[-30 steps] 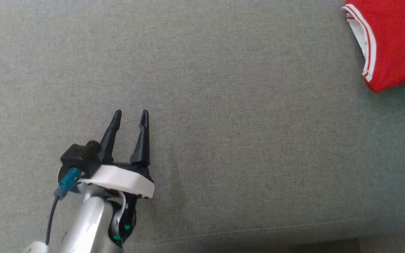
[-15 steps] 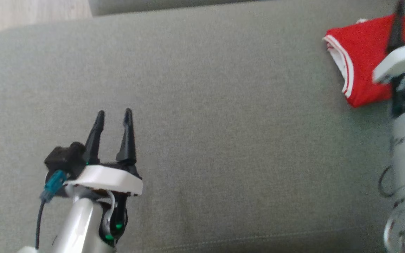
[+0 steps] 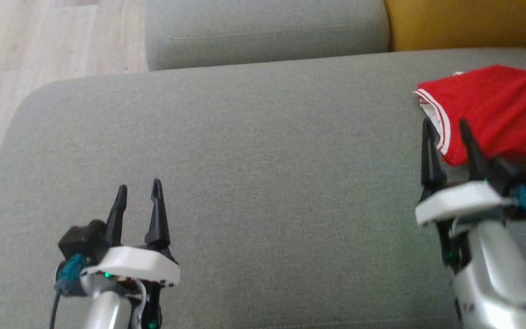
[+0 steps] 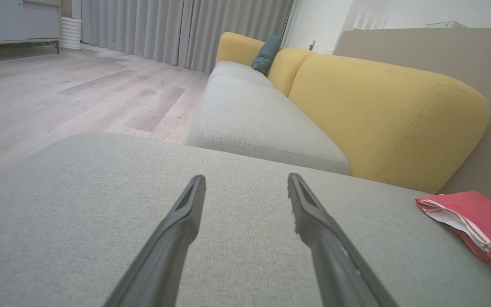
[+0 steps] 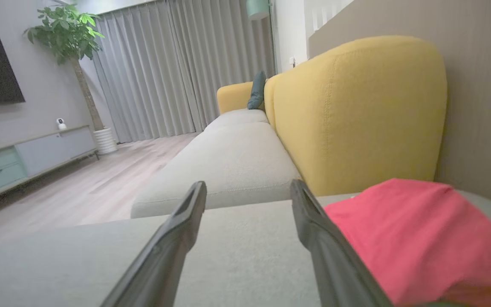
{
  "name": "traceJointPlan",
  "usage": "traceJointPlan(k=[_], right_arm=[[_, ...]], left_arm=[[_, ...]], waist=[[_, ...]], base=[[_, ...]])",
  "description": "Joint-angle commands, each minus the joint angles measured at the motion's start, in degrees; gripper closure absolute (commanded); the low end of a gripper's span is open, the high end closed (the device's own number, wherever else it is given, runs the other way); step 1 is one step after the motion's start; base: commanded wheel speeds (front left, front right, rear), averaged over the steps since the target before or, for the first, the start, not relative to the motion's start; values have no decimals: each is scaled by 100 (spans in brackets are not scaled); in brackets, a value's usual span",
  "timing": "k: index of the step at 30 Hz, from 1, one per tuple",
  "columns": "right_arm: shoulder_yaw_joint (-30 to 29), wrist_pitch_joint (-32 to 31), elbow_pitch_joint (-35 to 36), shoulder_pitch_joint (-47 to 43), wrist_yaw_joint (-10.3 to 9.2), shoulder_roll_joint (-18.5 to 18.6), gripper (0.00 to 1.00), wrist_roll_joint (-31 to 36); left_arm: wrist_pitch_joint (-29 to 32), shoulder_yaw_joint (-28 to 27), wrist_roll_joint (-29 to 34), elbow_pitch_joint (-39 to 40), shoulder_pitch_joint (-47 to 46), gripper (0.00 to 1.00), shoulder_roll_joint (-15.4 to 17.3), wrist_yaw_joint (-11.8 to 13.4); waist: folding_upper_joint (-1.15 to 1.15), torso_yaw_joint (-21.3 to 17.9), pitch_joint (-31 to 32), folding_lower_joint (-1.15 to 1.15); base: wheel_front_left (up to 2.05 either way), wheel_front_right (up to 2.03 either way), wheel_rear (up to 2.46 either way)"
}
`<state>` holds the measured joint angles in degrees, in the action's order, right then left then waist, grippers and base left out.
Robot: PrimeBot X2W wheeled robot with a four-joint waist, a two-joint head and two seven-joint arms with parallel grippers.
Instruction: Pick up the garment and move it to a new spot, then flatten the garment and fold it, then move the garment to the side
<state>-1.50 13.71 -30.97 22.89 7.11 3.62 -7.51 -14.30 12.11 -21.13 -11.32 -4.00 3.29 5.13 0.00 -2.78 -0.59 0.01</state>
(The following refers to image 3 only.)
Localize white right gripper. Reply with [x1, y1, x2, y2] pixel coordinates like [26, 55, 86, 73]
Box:
[415, 118, 517, 270]

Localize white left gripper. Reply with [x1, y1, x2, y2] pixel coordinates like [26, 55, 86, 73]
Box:
[80, 178, 180, 329]

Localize red and white jersey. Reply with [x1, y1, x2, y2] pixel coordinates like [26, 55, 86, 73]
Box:
[413, 64, 526, 173]

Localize yellow sofa cushion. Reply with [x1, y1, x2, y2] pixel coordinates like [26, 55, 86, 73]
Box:
[384, 0, 526, 52]

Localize large grey sofa seat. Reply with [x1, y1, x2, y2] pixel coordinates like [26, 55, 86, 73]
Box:
[0, 48, 526, 329]

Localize small grey sofa cushion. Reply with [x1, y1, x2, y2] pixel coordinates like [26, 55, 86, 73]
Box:
[146, 0, 390, 71]

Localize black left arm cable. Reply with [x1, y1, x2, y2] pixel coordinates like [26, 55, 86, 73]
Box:
[49, 254, 88, 329]

